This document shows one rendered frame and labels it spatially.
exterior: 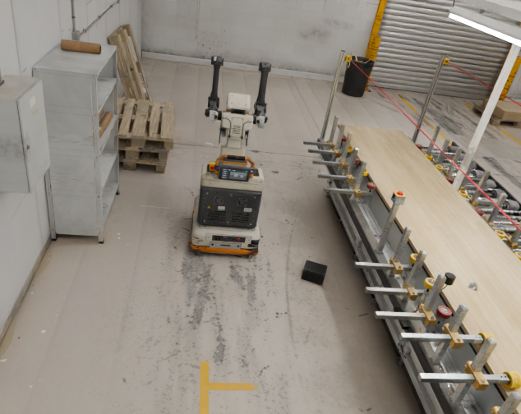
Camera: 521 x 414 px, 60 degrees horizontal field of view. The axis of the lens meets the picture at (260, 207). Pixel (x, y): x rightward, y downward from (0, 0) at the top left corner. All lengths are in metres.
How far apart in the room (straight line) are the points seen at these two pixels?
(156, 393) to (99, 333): 0.65
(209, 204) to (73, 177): 1.15
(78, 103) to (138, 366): 1.97
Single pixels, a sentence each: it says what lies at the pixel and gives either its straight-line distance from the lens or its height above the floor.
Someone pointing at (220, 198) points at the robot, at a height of 0.59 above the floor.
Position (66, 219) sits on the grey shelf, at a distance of 4.28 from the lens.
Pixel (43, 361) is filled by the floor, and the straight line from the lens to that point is 3.47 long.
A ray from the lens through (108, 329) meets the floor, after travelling 3.58.
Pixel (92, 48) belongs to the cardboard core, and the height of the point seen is 1.60.
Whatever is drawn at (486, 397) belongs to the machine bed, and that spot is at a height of 0.70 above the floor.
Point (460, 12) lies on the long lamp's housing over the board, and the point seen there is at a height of 2.35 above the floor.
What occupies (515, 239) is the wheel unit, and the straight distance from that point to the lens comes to 4.04.
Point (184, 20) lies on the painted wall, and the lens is 9.93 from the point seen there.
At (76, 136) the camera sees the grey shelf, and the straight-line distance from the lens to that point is 3.85.
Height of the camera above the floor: 2.64
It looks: 31 degrees down
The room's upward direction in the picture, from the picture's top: 10 degrees clockwise
